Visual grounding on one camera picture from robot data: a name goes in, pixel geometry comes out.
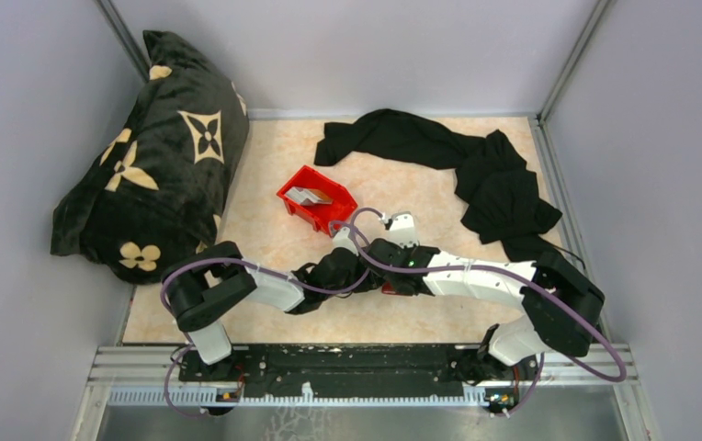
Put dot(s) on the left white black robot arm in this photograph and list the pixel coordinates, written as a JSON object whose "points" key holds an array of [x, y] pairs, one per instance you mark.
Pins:
{"points": [[199, 290]]}

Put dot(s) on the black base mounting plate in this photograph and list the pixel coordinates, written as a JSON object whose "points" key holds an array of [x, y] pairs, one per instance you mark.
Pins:
{"points": [[355, 371]]}

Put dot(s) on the black cloth garment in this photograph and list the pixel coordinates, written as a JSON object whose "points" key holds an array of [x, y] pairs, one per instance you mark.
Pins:
{"points": [[502, 196]]}

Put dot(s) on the red leather card holder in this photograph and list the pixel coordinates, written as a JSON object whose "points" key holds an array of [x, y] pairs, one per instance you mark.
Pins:
{"points": [[389, 289]]}

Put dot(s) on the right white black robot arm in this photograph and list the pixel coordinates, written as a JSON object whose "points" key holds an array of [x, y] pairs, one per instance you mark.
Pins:
{"points": [[560, 306]]}

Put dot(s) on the black floral patterned pillow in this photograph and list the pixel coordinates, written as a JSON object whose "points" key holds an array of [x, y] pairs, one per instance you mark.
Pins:
{"points": [[156, 194]]}

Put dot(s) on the stack of grey cards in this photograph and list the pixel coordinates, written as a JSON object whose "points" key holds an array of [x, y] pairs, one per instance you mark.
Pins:
{"points": [[307, 197]]}

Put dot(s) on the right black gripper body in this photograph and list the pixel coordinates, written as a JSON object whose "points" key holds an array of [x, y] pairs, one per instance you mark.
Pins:
{"points": [[408, 250]]}

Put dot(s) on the aluminium frame rail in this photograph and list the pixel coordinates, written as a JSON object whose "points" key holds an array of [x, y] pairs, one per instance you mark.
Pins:
{"points": [[148, 375]]}

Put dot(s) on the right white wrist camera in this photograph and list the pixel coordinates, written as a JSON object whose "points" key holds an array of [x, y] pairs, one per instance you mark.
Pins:
{"points": [[402, 230]]}

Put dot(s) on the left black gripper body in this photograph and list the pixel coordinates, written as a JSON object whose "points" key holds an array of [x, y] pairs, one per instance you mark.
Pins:
{"points": [[355, 277]]}

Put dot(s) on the red plastic bin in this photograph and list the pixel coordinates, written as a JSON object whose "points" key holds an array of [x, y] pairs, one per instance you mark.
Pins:
{"points": [[319, 217]]}

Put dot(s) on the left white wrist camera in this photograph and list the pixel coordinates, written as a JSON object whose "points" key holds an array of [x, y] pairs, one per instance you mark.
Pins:
{"points": [[345, 238]]}

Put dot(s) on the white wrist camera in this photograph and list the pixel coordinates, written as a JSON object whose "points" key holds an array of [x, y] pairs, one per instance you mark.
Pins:
{"points": [[402, 230], [345, 238]]}

